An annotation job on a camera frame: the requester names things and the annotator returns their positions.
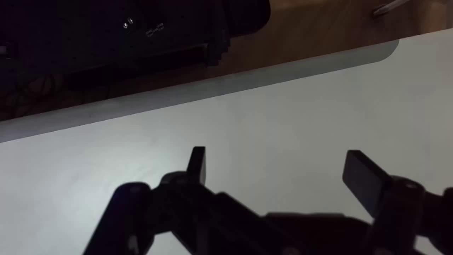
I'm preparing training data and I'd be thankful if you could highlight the black bulky equipment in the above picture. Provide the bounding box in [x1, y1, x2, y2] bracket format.
[0, 0, 273, 122]

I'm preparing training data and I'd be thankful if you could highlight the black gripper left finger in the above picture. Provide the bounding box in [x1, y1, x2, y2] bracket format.
[84, 146, 285, 255]

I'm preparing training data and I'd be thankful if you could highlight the grey table edge trim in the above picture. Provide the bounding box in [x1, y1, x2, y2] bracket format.
[0, 40, 402, 143]

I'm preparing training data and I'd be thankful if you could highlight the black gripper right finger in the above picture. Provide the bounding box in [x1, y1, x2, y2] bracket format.
[341, 149, 453, 255]

